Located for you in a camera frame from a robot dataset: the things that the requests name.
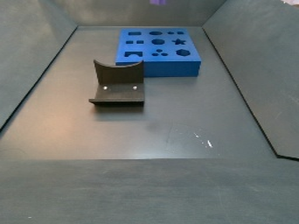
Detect purple object at top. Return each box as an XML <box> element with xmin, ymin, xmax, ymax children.
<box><xmin>149</xmin><ymin>0</ymin><xmax>165</xmax><ymax>5</ymax></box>

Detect black curved holder stand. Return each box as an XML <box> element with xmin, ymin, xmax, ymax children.
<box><xmin>88</xmin><ymin>60</ymin><xmax>145</xmax><ymax>105</ymax></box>

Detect blue shape sorter block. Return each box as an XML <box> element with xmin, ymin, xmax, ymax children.
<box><xmin>116</xmin><ymin>28</ymin><xmax>201</xmax><ymax>77</ymax></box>

